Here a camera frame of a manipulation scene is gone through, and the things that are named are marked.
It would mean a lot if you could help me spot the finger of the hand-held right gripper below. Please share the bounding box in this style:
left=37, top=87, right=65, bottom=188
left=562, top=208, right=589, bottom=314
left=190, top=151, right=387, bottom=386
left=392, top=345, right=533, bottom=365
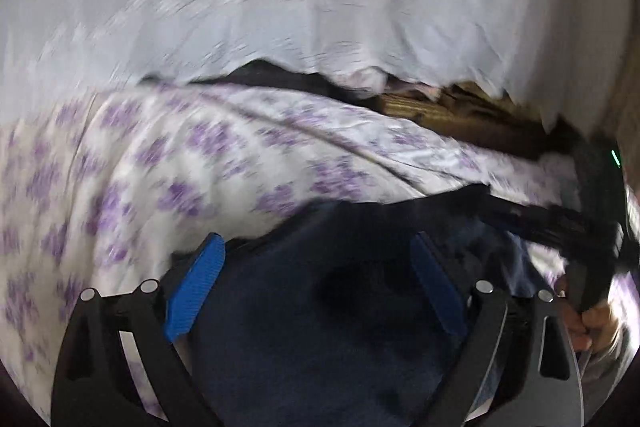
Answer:
left=477, top=193, right=621, bottom=259

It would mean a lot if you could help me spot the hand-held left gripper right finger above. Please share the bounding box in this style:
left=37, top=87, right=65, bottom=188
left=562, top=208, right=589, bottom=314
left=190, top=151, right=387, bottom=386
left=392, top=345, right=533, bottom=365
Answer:
left=409, top=231, right=585, bottom=427

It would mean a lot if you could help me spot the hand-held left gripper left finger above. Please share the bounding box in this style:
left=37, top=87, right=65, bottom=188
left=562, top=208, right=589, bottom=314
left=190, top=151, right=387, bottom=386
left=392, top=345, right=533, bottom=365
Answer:
left=50, top=232, right=227, bottom=427

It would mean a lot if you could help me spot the navy knit cardigan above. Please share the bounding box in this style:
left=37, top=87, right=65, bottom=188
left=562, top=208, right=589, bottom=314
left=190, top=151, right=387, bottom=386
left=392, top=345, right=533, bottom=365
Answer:
left=170, top=199, right=551, bottom=427

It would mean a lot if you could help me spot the person's right hand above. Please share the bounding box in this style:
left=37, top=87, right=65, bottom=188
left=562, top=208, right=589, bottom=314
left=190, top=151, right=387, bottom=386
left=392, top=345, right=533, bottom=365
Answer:
left=554, top=274, right=620, bottom=354

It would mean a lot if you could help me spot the purple floral bed sheet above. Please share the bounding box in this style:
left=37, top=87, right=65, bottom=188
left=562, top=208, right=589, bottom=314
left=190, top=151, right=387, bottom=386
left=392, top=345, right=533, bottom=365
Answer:
left=0, top=82, right=640, bottom=427

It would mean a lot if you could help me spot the pink patterned cloth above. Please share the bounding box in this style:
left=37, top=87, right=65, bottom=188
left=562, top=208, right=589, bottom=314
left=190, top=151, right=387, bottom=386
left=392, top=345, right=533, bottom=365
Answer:
left=345, top=69, right=443, bottom=100

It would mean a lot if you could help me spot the dark cloth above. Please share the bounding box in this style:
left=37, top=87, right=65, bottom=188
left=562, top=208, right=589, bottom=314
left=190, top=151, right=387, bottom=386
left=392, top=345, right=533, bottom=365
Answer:
left=142, top=59, right=386, bottom=110

